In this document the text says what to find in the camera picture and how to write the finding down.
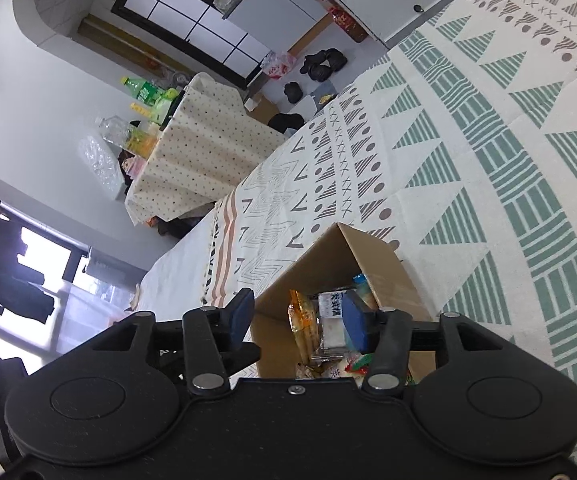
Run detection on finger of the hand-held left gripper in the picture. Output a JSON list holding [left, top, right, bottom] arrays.
[[223, 342, 260, 376]]

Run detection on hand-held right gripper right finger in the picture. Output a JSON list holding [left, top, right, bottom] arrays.
[[341, 290, 516, 391]]

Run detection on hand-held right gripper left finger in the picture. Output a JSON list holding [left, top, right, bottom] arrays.
[[88, 287, 256, 395]]

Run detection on black silver snack packet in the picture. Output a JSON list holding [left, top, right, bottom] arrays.
[[315, 290, 364, 356]]

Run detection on brown cardboard box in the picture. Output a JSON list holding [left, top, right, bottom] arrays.
[[248, 222, 436, 386]]

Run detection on white long snack packet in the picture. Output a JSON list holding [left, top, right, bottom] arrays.
[[313, 352, 376, 381]]

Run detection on orange cracker packet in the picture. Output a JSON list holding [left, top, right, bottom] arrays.
[[288, 289, 321, 366]]

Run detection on white bed sheet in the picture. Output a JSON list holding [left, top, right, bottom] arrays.
[[136, 210, 219, 321]]

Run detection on dark clothes under table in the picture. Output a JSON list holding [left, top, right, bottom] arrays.
[[156, 215, 209, 238]]

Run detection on grey bin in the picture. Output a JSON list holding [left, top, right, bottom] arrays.
[[82, 247, 146, 306]]

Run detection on dotted cream tablecloth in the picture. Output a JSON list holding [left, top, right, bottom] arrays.
[[124, 72, 289, 226]]

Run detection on black bag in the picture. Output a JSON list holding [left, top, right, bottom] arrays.
[[267, 112, 306, 136]]

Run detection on window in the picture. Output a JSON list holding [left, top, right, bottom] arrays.
[[0, 200, 89, 411]]

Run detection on clear plastic wrapped pack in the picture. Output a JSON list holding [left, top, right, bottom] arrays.
[[77, 132, 126, 201]]

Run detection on printed blanket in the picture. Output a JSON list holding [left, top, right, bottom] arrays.
[[203, 0, 577, 480]]

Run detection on clear bottle with yellow liquid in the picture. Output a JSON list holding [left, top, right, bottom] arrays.
[[96, 115, 162, 153]]

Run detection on light green box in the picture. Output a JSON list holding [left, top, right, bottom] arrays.
[[151, 87, 182, 123]]

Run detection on small grey floor cloth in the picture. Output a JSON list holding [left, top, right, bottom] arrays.
[[311, 81, 339, 108]]

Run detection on green soda bottle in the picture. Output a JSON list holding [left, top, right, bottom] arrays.
[[121, 76, 166, 103]]

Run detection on standing fan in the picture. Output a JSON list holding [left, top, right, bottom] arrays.
[[161, 70, 192, 88]]

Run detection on pink plastic bag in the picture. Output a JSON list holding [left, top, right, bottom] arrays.
[[260, 50, 297, 78]]

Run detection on black grid sliding door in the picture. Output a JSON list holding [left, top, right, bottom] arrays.
[[111, 0, 264, 86]]

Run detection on red label oil bottle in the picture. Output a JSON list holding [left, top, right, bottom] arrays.
[[328, 5, 369, 43]]

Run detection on white kitchen cabinet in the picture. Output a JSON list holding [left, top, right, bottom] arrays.
[[223, 0, 329, 61]]

